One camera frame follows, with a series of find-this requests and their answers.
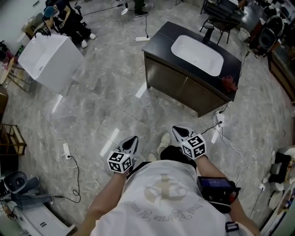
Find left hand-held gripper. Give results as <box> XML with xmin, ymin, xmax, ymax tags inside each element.
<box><xmin>106</xmin><ymin>136</ymin><xmax>139</xmax><ymax>174</ymax></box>

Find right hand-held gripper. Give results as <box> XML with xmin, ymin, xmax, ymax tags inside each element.
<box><xmin>172</xmin><ymin>125</ymin><xmax>207</xmax><ymax>160</ymax></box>

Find brown wooden cabinet door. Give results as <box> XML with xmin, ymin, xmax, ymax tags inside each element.
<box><xmin>146</xmin><ymin>56</ymin><xmax>189</xmax><ymax>99</ymax></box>
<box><xmin>181</xmin><ymin>76</ymin><xmax>232</xmax><ymax>116</ymax></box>

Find person's left forearm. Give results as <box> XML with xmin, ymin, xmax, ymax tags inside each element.
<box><xmin>77</xmin><ymin>171</ymin><xmax>130</xmax><ymax>236</ymax></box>

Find person's right forearm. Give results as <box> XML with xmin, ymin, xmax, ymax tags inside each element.
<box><xmin>195</xmin><ymin>155</ymin><xmax>262</xmax><ymax>236</ymax></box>

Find black-topped wooden sink cabinet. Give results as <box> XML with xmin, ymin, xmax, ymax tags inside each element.
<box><xmin>142</xmin><ymin>21</ymin><xmax>242</xmax><ymax>118</ymax></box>

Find person's right shoe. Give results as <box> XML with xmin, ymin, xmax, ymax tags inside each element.
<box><xmin>156</xmin><ymin>133</ymin><xmax>171</xmax><ymax>155</ymax></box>

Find person's black shorts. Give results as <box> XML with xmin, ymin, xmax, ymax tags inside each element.
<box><xmin>128</xmin><ymin>145</ymin><xmax>199</xmax><ymax>179</ymax></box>

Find person's white printed t-shirt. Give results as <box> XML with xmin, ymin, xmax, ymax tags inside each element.
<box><xmin>91</xmin><ymin>160</ymin><xmax>228</xmax><ymax>236</ymax></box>

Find red cloth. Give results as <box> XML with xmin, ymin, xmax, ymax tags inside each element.
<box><xmin>221</xmin><ymin>75</ymin><xmax>238</xmax><ymax>92</ymax></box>

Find white sink basin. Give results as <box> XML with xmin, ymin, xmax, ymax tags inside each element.
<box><xmin>171</xmin><ymin>35</ymin><xmax>224</xmax><ymax>77</ymax></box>

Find black straight faucet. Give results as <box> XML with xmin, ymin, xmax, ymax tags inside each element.
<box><xmin>202</xmin><ymin>24</ymin><xmax>215</xmax><ymax>44</ymax></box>

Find white square box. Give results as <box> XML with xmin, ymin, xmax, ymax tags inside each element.
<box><xmin>18</xmin><ymin>32</ymin><xmax>85</xmax><ymax>93</ymax></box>

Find white bucket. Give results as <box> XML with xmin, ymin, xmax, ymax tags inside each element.
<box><xmin>237</xmin><ymin>27</ymin><xmax>251</xmax><ymax>42</ymax></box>

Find black metal chair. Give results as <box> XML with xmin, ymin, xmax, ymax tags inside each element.
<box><xmin>200</xmin><ymin>13</ymin><xmax>241</xmax><ymax>45</ymax></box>

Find grey floor machine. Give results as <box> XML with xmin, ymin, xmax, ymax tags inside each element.
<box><xmin>0</xmin><ymin>170</ymin><xmax>55</xmax><ymax>209</ymax></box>

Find grey round-faced machine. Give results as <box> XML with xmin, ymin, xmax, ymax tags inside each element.
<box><xmin>258</xmin><ymin>15</ymin><xmax>284</xmax><ymax>55</ymax></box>

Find black office chair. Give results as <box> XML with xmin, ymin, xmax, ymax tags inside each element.
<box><xmin>45</xmin><ymin>0</ymin><xmax>88</xmax><ymax>27</ymax></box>

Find black floor cable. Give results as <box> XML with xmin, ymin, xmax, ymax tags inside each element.
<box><xmin>53</xmin><ymin>155</ymin><xmax>82</xmax><ymax>204</ymax></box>

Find grey bag strap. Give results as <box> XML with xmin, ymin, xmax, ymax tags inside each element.
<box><xmin>225</xmin><ymin>220</ymin><xmax>238</xmax><ymax>233</ymax></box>

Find wooden frame shelf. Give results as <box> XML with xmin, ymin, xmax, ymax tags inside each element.
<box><xmin>0</xmin><ymin>123</ymin><xmax>28</xmax><ymax>157</ymax></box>

